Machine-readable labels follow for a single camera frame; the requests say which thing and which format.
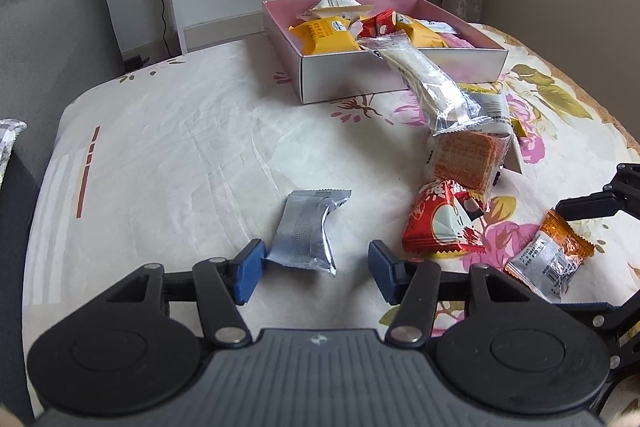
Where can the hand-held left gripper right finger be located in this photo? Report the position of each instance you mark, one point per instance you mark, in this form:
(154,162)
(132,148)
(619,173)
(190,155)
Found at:
(382,269)

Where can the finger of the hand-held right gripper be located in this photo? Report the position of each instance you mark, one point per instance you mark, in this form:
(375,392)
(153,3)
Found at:
(590,205)
(600,319)

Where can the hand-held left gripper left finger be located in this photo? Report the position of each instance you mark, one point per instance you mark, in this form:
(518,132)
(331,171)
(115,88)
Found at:
(247,272)

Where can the orange snack packet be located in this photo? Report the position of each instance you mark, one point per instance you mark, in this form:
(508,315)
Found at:
(550,257)

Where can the matte silver snack packet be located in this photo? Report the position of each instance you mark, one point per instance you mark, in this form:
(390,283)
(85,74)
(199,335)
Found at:
(305,232)

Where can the red snack packet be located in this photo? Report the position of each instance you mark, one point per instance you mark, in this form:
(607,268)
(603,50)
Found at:
(440,222)
(380,24)

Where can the white packet with orange wafers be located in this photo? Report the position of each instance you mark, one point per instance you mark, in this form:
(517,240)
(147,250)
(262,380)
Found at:
(465,157)

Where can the glossy yellow snack packet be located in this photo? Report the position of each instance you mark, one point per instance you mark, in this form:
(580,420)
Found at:
(475,88)

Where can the clear rice cracker packet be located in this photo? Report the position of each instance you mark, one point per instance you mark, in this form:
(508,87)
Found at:
(430,82)

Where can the pink cardboard box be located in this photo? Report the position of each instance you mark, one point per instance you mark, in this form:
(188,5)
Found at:
(340,77)

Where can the pink snack packet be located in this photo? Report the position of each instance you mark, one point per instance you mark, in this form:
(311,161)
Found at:
(457,42)

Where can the small silver printed packet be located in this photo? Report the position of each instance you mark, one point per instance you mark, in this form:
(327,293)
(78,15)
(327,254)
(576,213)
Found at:
(440,26)

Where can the plain yellow snack packet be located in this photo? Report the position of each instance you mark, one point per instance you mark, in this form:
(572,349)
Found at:
(425,38)

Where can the large yellow snack packet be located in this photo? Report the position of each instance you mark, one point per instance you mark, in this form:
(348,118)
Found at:
(325,37)

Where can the floral blanket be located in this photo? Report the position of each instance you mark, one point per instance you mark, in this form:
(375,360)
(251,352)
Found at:
(175,132)

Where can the black power adapter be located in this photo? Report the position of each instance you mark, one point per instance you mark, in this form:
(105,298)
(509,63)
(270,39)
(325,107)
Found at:
(134,63)

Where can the grey checkered pillow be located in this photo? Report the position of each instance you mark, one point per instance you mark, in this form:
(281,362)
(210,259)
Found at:
(10,142)

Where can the grey sofa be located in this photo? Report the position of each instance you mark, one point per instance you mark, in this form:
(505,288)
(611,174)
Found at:
(50,32)

